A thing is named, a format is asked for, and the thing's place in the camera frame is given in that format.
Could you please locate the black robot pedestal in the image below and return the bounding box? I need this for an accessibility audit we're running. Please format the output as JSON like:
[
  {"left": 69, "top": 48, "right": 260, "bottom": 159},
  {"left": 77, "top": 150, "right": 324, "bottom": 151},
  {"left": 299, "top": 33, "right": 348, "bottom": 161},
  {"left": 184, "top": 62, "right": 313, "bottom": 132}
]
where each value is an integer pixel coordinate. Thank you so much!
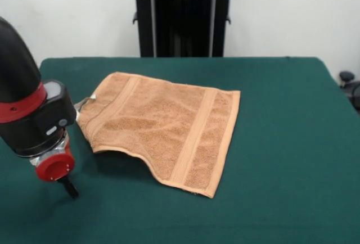
[{"left": 123, "top": 0, "right": 242, "bottom": 58}]

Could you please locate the tan terry towel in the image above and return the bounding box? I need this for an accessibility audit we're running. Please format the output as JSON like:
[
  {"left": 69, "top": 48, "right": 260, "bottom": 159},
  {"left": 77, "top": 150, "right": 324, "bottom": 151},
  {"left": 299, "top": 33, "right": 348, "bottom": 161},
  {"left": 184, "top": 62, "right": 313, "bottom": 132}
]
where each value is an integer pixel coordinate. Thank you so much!
[{"left": 73, "top": 71, "right": 242, "bottom": 199}]

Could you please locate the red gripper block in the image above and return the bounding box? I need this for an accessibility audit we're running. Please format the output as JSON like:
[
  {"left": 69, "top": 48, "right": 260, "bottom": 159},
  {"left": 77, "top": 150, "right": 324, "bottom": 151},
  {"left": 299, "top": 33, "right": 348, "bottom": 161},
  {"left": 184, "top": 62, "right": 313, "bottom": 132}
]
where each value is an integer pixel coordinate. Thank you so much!
[{"left": 35, "top": 138, "right": 79, "bottom": 199}]

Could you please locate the grey caster leg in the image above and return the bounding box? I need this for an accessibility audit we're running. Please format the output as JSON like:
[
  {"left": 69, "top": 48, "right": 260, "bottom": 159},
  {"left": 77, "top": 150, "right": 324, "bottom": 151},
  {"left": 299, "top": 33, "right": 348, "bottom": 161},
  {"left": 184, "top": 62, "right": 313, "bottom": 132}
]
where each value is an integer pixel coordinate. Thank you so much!
[{"left": 339, "top": 71, "right": 360, "bottom": 98}]

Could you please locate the dark green table cloth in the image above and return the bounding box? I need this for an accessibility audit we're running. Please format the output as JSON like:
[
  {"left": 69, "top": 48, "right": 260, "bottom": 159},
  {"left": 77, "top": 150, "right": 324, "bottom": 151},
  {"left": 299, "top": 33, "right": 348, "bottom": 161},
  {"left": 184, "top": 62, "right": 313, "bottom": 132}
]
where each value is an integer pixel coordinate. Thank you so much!
[{"left": 0, "top": 56, "right": 360, "bottom": 244}]

